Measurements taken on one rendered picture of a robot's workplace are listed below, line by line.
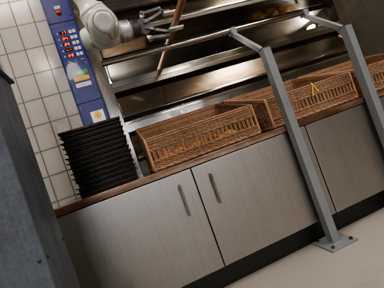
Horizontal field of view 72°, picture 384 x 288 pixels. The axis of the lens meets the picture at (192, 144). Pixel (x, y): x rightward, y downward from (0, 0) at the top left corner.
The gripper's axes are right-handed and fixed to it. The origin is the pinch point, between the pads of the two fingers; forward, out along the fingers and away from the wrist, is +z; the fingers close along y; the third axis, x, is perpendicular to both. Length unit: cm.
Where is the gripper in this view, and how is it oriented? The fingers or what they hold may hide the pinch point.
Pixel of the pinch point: (174, 20)
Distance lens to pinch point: 132.9
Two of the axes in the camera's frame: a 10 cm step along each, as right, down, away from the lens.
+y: 3.4, 9.4, -0.2
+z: 9.1, -3.2, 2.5
